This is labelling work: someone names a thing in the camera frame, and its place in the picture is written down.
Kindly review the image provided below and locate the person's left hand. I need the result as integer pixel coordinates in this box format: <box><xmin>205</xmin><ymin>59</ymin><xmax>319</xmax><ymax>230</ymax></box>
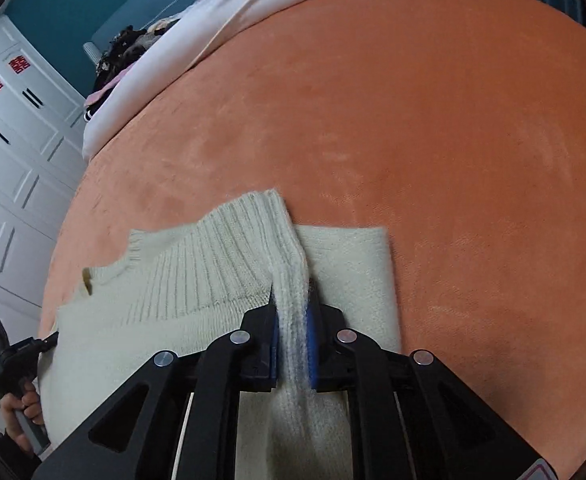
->
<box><xmin>0</xmin><ymin>381</ymin><xmax>48</xmax><ymax>453</ymax></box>

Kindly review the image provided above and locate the orange bed blanket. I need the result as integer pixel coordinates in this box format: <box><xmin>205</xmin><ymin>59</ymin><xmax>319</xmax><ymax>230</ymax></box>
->
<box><xmin>38</xmin><ymin>0</ymin><xmax>586</xmax><ymax>480</ymax></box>

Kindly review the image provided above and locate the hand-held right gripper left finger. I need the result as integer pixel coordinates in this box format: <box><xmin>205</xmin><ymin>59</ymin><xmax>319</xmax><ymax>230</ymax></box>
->
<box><xmin>38</xmin><ymin>284</ymin><xmax>280</xmax><ymax>480</ymax></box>

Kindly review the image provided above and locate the white wardrobe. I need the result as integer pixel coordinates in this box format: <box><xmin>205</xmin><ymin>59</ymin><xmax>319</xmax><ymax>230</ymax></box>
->
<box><xmin>0</xmin><ymin>14</ymin><xmax>90</xmax><ymax>376</ymax></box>

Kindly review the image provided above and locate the pile of dark clothes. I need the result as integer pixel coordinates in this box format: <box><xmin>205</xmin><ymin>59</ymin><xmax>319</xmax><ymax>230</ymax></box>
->
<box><xmin>84</xmin><ymin>25</ymin><xmax>181</xmax><ymax>123</ymax></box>

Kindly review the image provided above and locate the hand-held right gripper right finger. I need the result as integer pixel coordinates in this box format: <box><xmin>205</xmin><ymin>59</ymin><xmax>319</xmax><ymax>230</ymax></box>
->
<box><xmin>307</xmin><ymin>280</ymin><xmax>560</xmax><ymax>480</ymax></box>

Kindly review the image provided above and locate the cream knitted sweater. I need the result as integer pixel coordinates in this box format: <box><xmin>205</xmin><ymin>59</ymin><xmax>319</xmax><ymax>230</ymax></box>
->
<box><xmin>38</xmin><ymin>189</ymin><xmax>402</xmax><ymax>480</ymax></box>

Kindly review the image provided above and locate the white duvet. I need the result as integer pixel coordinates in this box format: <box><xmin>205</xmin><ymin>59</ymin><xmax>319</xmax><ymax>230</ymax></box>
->
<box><xmin>82</xmin><ymin>0</ymin><xmax>434</xmax><ymax>161</ymax></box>

